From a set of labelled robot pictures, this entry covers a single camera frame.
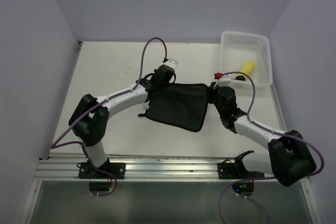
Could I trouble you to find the blue towel dark trim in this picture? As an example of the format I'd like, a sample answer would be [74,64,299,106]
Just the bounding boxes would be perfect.
[138,83,208,132]

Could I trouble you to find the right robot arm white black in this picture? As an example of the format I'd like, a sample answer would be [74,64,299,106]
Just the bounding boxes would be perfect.
[208,83,317,187]

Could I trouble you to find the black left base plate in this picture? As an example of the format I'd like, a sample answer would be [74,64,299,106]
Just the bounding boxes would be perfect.
[77,162,126,179]

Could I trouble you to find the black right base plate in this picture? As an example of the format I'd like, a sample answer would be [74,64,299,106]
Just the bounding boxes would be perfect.
[217,159,265,179]

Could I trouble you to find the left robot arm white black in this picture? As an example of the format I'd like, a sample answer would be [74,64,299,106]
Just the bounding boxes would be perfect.
[69,63,175,178]

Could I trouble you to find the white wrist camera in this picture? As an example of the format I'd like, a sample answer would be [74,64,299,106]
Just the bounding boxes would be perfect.
[163,58,178,70]
[214,71,231,88]

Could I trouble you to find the yellow towel black trim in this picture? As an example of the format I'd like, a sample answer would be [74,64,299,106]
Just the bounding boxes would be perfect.
[235,60,255,81]

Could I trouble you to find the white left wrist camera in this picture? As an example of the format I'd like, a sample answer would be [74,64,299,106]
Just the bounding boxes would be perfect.
[163,58,178,70]

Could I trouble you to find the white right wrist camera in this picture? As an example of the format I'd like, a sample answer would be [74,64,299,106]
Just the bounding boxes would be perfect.
[214,71,231,88]

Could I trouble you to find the aluminium mounting rail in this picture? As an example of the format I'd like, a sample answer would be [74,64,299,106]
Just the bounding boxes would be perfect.
[34,155,312,183]

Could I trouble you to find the white plastic basket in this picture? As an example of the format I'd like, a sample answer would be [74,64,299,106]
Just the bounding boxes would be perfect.
[219,31,273,89]

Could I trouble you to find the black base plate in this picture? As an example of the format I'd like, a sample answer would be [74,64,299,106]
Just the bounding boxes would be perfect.
[77,162,126,179]
[217,159,265,179]

